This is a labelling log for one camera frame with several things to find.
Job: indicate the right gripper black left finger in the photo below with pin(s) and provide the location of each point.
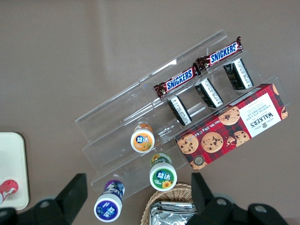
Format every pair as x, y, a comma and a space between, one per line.
70, 199

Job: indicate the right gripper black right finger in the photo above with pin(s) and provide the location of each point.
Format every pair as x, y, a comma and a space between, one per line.
204, 199

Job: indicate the light wicker basket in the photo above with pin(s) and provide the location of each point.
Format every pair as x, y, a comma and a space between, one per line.
168, 193

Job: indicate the cream plastic tray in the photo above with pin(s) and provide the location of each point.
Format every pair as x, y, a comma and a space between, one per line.
11, 159

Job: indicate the purple gum bottle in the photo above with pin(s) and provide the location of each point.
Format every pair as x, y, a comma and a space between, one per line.
106, 209

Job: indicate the stack of foil trays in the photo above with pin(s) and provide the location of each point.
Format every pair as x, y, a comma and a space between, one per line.
168, 215

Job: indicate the green gum bottle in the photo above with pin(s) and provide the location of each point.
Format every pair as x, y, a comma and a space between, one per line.
162, 177

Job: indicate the red gum bottle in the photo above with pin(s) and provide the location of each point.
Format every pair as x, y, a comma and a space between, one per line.
8, 187

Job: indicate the red Walkers cookie box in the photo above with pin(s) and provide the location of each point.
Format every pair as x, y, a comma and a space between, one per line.
234, 126

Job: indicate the orange gum bottle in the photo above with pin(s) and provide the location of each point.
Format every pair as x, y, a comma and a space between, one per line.
142, 141

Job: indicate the small black white box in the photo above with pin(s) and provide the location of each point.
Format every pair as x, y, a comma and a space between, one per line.
208, 92
239, 73
179, 110

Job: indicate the clear acrylic tiered shelf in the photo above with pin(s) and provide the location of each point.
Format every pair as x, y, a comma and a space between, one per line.
112, 112

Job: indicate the Snickers chocolate bar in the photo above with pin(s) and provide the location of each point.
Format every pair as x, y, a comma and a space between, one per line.
179, 80
222, 54

